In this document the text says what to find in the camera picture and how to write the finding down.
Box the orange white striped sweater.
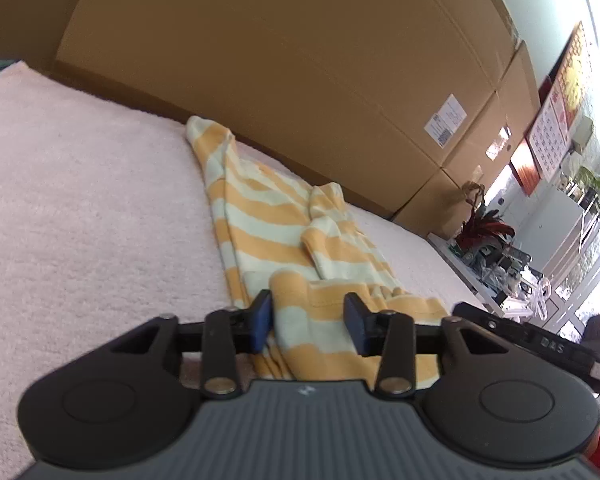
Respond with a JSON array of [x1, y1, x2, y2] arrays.
[[185, 115, 451, 391]]

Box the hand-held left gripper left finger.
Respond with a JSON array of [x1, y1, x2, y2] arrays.
[[111, 289, 273, 401]]

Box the white side table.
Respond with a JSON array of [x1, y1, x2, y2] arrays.
[[427, 232, 536, 318]]

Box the plain cardboard box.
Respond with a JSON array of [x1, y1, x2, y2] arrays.
[[392, 40, 542, 241]]

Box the pink fleece blanket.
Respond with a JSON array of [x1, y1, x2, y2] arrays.
[[0, 60, 486, 466]]

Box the green potted plant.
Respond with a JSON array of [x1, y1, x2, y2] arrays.
[[572, 165, 600, 211]]

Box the glossy box label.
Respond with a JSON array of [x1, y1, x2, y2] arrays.
[[485, 126, 512, 160]]

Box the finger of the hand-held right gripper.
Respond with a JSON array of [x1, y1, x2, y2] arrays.
[[452, 302, 523, 333]]

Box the red leafed plant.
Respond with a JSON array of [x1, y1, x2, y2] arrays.
[[452, 180, 516, 253]]

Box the large cardboard box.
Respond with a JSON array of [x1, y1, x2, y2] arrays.
[[54, 0, 518, 221]]

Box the white cabinet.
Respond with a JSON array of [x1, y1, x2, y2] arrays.
[[495, 170, 600, 281]]

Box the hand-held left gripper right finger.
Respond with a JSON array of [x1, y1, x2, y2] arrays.
[[344, 292, 503, 400]]

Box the cluttered table items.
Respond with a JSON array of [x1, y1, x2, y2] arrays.
[[460, 245, 556, 321]]

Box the red wall calendar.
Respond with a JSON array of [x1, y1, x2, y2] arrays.
[[510, 20, 597, 196]]

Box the white shipping label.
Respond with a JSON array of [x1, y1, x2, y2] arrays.
[[424, 97, 467, 148]]

